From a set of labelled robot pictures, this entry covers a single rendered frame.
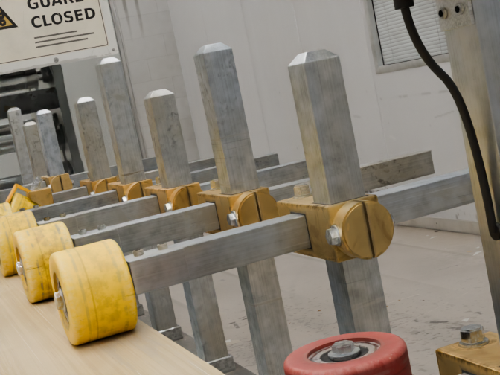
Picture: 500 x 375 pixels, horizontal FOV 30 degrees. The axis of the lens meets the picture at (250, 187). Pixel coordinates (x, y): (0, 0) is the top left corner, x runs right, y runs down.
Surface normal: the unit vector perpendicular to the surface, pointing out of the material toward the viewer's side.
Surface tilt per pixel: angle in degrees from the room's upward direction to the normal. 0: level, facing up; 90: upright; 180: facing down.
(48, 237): 47
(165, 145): 90
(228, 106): 90
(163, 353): 0
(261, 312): 90
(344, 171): 90
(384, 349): 0
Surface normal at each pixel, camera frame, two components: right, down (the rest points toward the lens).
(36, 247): 0.21, -0.49
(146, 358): -0.20, -0.97
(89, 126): 0.37, 0.03
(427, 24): -0.91, 0.22
